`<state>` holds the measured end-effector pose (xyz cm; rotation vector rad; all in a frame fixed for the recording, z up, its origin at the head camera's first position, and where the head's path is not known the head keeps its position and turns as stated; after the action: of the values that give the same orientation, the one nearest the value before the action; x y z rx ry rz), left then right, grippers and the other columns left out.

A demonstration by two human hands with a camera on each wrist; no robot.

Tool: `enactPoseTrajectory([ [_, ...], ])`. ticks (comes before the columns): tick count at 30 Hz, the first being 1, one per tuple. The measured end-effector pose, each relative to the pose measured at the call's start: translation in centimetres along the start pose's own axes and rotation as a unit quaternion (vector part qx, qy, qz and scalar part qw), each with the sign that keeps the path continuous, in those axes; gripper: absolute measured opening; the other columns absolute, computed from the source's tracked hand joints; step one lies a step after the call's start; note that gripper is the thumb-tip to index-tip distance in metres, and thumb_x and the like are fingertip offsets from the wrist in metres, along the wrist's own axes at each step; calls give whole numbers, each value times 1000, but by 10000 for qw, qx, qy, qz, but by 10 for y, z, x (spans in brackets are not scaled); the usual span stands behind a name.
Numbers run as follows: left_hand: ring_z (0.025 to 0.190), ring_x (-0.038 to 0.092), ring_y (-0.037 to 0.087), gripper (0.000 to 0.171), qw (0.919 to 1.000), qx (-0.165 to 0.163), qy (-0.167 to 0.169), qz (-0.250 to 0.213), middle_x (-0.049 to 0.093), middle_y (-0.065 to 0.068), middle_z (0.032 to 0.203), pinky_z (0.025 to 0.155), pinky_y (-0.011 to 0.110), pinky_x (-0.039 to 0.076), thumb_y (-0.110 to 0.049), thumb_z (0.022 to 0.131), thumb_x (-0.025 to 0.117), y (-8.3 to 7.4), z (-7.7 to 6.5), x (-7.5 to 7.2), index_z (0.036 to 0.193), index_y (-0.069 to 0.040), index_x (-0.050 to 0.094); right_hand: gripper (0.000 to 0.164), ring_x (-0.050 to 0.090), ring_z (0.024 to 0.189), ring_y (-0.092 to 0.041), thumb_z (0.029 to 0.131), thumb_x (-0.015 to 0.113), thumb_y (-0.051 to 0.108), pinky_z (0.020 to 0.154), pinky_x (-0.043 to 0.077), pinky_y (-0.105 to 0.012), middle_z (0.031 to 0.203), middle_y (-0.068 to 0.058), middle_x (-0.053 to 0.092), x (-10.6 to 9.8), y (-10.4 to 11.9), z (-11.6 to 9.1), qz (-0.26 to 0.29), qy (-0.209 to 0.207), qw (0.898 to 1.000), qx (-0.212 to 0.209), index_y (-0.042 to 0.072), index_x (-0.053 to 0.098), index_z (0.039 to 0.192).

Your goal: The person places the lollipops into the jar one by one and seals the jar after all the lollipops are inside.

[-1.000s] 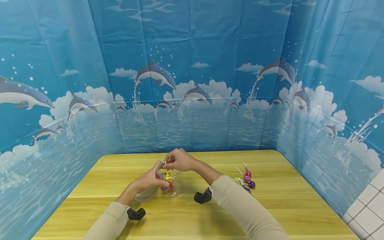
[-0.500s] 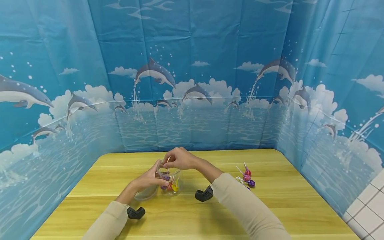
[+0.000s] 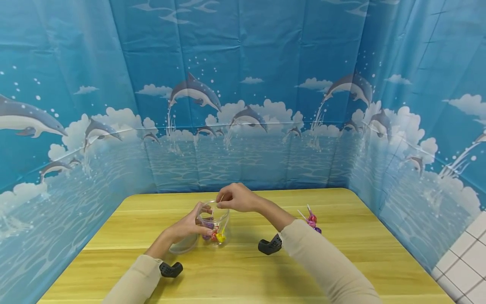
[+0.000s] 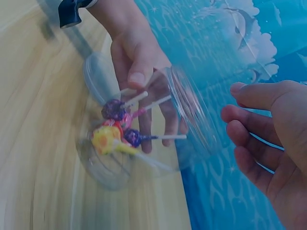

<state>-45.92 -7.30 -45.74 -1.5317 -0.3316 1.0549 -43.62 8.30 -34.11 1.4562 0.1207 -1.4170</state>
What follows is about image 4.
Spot person's left hand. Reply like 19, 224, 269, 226
109, 27, 188, 154

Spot purple lollipop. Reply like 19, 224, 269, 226
101, 92, 149, 121
124, 128, 187, 147

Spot person's left forearm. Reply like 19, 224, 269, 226
59, 0, 151, 36

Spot person's right hand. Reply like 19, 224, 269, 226
221, 80, 307, 230

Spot pink lollipop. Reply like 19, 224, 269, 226
115, 96, 173, 135

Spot yellow lollipop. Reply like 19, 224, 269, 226
92, 126, 174, 171

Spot clear plastic jar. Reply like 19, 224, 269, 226
75, 66, 226, 192

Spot clear plastic lid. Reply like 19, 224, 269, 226
82, 51, 122, 106

